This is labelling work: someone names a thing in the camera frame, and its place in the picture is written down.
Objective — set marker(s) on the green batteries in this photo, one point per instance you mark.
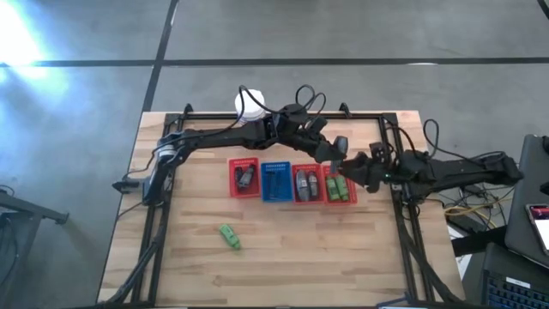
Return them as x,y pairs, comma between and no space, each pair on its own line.
342,188

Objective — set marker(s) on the blue object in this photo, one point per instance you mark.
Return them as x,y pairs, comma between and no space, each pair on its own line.
394,305

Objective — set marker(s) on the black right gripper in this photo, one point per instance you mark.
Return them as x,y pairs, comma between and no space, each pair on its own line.
386,172

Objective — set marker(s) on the black laptop with lit keyboard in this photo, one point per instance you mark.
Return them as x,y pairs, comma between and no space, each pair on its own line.
514,296

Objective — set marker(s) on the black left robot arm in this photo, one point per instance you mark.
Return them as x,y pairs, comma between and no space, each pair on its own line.
214,136

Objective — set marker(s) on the dark grey toiletry bottle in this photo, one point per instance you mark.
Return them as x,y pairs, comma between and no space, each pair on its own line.
248,176

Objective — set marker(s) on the white sheet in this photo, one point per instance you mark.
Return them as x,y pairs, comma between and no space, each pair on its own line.
461,262

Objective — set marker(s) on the black aluminium table frame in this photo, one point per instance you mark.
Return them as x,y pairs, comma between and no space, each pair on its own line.
279,300

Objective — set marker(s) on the green battery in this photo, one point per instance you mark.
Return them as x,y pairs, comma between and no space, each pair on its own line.
230,237

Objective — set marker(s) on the red plastic slotted basket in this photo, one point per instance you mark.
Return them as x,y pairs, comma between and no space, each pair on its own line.
351,197
231,193
308,166

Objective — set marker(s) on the blue plastic slotted basket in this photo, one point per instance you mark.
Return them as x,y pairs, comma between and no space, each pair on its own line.
276,167

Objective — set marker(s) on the small grey toiletry tube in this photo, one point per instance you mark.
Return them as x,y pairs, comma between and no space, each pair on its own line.
314,184

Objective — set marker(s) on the disinfecting wipes canister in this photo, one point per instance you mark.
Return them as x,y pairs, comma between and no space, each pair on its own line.
249,105

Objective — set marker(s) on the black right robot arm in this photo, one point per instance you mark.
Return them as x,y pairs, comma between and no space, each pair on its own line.
454,171

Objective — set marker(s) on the small black toiletry bottle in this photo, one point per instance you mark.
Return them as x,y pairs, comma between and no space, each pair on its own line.
238,178

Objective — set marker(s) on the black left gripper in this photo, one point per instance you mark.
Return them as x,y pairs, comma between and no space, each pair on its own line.
328,151

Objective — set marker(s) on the smartphone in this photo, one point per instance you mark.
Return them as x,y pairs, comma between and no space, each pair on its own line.
540,227

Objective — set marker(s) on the large grey toiletry tube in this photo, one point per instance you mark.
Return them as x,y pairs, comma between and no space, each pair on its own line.
302,184

